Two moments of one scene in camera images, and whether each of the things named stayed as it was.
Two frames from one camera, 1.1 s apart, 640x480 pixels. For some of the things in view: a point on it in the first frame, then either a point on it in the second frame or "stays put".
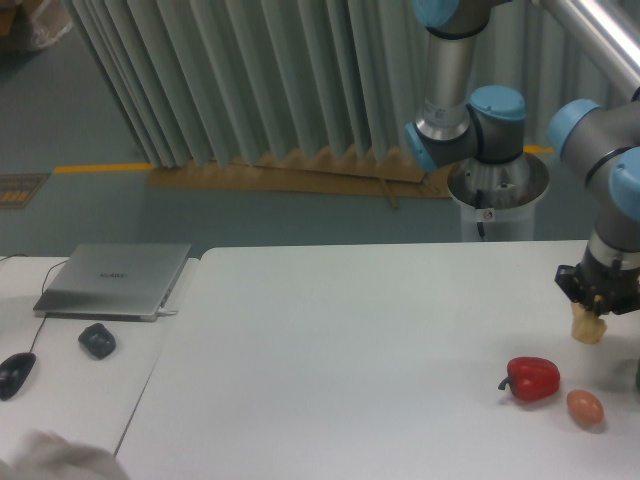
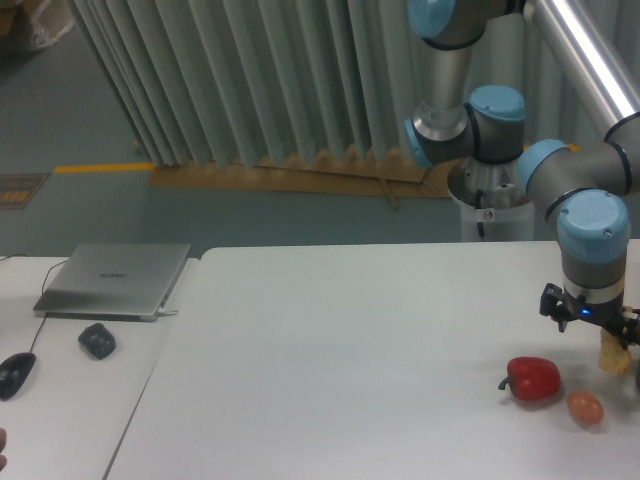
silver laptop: [113, 281] stays put
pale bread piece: [587, 326] to [613, 357]
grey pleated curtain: [201, 80] stays put
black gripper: [607, 289] to [608, 315]
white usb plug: [164, 312] stays put
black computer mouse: [14, 372] stays put
